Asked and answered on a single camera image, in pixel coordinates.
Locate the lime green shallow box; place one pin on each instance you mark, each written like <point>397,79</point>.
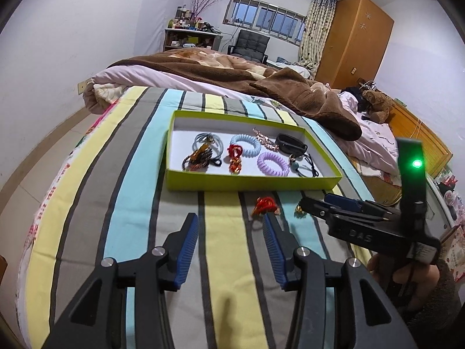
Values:
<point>218,152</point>

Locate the barred window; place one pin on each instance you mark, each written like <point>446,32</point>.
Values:
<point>267,18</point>

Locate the cluttered desk shelf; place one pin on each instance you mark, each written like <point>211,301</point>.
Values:
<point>185,31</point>

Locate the brown fleece blanket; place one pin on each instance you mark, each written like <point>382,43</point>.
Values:
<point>307,98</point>

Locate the black cord teal pendant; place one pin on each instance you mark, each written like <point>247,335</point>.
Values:
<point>303,166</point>

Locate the striped bed sheet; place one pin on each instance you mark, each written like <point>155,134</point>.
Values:
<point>110,200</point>

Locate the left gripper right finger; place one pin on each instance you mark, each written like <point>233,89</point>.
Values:
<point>364,316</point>

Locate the small black gold charm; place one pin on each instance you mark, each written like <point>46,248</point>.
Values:
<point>299,211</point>

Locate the black headband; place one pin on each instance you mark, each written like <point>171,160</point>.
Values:
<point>290,145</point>

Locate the person's right hand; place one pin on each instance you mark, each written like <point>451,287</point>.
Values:
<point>409,282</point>

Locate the brown teddy bear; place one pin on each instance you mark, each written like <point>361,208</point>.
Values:
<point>379,105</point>

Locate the wooden wardrobe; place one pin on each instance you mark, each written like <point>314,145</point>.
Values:
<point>355,45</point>

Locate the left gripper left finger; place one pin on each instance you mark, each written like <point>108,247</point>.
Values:
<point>95,317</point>

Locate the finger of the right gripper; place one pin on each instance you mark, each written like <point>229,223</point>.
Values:
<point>320,209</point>
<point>359,206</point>

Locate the floral curtain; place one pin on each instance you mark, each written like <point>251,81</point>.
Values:
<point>317,25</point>

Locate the black office chair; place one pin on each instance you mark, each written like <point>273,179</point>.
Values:
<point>250,46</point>

